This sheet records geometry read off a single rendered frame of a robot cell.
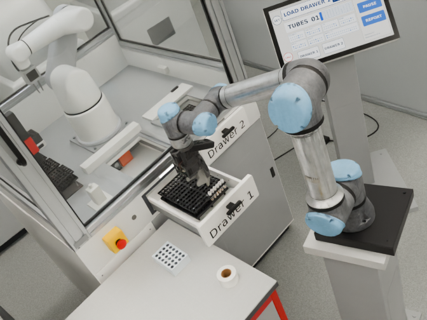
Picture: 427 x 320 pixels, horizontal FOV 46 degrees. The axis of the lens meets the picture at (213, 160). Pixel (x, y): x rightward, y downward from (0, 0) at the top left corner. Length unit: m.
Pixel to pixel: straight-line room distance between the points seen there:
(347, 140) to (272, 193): 0.49
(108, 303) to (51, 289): 1.40
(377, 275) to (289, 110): 0.79
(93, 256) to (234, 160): 0.77
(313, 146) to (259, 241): 1.33
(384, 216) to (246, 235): 0.94
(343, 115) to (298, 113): 1.33
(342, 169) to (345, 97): 0.95
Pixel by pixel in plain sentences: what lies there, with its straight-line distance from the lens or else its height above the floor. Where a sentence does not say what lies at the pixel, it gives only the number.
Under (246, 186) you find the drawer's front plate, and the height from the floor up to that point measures 0.90.
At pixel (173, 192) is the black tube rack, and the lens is 2.04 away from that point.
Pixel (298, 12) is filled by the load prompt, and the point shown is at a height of 1.15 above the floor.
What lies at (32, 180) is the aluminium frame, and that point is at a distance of 1.74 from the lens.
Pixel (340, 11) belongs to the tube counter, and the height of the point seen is 1.11.
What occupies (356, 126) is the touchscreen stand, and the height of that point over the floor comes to 0.47.
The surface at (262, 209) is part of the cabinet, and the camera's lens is 2.57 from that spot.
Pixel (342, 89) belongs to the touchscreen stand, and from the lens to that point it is 2.53.
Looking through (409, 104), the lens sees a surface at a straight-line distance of 3.43.
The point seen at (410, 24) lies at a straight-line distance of 3.08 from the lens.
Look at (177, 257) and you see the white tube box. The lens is 1.91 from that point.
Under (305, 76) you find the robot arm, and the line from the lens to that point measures 1.34.
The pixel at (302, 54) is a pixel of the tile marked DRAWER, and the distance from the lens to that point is 2.29.
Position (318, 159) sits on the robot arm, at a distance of 1.42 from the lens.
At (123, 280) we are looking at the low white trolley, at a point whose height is 0.76.
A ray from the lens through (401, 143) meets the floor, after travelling 3.25.
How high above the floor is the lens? 2.16
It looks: 38 degrees down
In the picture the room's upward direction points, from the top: 23 degrees counter-clockwise
